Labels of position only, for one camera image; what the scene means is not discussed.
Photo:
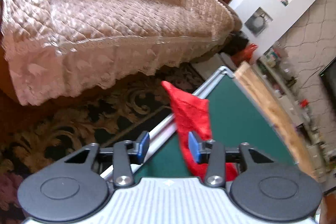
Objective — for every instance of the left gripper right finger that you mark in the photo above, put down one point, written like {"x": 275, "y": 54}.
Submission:
{"x": 257, "y": 185}

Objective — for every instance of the red plastic bag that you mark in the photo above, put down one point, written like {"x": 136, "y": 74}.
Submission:
{"x": 244, "y": 55}

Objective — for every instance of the green mat with metal frame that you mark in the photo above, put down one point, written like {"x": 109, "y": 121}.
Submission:
{"x": 234, "y": 119}

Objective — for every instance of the patterned floor rug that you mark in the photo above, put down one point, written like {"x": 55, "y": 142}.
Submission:
{"x": 34, "y": 137}

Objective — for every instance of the black bag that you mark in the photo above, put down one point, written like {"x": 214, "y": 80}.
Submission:
{"x": 238, "y": 43}

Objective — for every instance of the red knit garment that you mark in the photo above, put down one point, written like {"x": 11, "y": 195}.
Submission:
{"x": 192, "y": 119}

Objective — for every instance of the long white tv cabinet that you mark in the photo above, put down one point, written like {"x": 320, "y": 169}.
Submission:
{"x": 278, "y": 75}

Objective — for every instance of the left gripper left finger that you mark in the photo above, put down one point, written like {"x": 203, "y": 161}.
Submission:
{"x": 79, "y": 184}

